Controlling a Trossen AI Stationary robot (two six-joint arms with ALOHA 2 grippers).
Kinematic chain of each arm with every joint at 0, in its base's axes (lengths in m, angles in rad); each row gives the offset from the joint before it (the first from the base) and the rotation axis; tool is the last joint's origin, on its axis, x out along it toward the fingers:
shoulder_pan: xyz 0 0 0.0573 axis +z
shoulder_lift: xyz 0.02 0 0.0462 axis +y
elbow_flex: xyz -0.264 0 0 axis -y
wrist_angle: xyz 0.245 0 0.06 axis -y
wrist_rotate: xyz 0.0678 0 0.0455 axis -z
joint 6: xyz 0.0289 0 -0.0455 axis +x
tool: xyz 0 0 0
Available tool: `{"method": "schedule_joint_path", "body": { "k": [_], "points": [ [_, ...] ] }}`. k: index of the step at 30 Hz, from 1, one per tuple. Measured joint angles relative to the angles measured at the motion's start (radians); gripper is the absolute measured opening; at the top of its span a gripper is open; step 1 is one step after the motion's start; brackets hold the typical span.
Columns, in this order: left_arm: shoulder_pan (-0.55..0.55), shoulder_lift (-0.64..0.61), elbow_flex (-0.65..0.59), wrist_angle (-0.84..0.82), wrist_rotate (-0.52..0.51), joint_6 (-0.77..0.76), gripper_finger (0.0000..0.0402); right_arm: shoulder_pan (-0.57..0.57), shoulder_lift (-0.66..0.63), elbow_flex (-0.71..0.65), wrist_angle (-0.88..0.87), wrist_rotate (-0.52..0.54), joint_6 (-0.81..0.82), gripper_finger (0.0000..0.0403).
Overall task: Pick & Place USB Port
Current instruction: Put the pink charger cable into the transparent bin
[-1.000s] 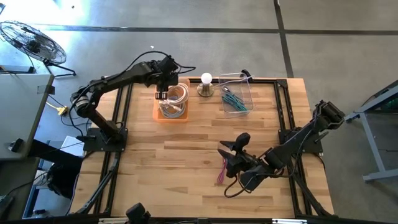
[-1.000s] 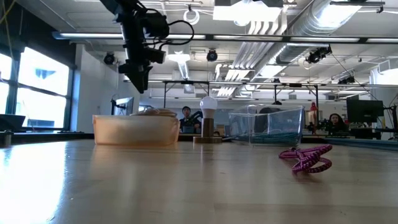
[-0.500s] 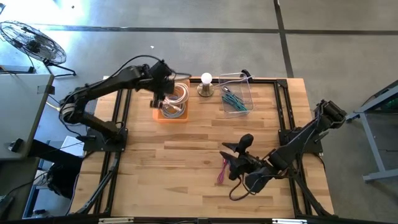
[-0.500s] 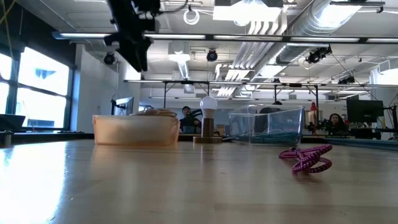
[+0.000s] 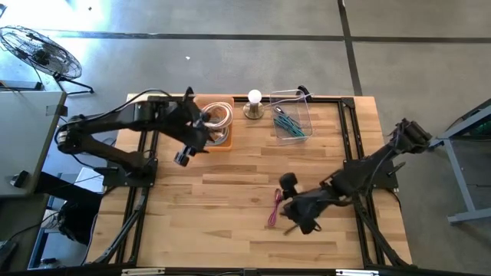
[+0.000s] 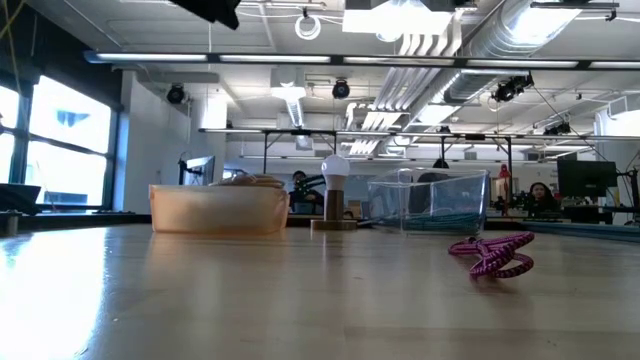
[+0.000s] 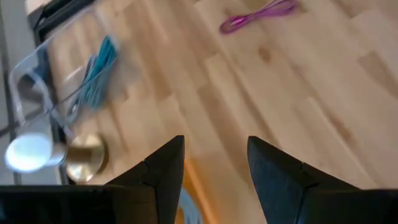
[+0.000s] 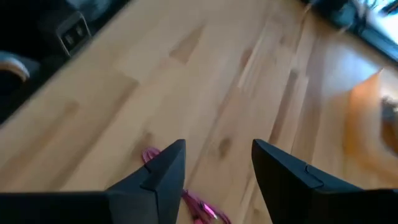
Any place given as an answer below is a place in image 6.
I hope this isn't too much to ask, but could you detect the beige cable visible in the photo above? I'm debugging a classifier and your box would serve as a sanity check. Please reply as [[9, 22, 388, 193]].
[[212, 172, 287, 190]]

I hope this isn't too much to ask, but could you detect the orange plastic bin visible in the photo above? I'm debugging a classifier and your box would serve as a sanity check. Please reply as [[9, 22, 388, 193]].
[[148, 183, 291, 235]]

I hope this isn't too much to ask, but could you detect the dark computer monitor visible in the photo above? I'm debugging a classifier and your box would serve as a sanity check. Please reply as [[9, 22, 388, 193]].
[[556, 159, 619, 200]]

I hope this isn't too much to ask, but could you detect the black angled panel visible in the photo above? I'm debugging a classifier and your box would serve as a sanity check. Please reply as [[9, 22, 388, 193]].
[[0, 182, 43, 217]]

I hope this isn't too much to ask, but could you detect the LED light bar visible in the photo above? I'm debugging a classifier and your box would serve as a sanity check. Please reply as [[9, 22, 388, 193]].
[[83, 49, 640, 71]]

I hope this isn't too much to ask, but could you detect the computer monitor on arm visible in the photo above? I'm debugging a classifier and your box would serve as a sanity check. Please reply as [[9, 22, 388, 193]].
[[178, 154, 217, 187]]

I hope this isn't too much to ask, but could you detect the silver ventilation duct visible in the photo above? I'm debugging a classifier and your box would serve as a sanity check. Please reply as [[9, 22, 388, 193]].
[[442, 0, 584, 104]]

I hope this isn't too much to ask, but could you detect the green cable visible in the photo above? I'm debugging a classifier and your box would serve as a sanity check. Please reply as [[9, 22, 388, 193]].
[[384, 212, 485, 234]]

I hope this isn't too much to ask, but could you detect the black aluminium table frame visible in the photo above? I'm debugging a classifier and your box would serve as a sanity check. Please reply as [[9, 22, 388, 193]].
[[0, 209, 640, 232]]

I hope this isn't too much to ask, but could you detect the small red object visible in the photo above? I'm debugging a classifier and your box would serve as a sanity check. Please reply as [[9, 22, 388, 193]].
[[497, 163, 513, 217]]

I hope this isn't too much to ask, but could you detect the clear plastic bin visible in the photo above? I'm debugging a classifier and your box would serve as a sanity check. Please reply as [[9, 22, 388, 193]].
[[367, 167, 490, 235]]

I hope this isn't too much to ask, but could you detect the background black frame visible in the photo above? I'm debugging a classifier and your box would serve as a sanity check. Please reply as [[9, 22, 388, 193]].
[[198, 127, 514, 176]]

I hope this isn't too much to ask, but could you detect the pink braided cable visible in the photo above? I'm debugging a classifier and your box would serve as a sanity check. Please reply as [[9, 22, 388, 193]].
[[447, 230, 536, 280]]

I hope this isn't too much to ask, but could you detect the white bulb brass lamp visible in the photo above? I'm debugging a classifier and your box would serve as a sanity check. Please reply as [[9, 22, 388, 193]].
[[310, 153, 359, 232]]

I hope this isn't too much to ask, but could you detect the white hanging cable loop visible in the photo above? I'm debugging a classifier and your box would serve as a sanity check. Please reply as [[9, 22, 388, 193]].
[[293, 12, 323, 41]]

